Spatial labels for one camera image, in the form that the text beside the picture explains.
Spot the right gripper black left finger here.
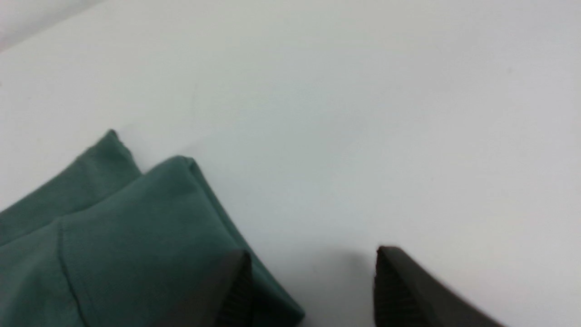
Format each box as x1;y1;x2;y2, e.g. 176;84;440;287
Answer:
154;250;253;327

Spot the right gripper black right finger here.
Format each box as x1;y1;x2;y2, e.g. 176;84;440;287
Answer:
374;246;502;327

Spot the green long-sleeve top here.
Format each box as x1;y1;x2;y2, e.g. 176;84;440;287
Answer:
1;130;305;327

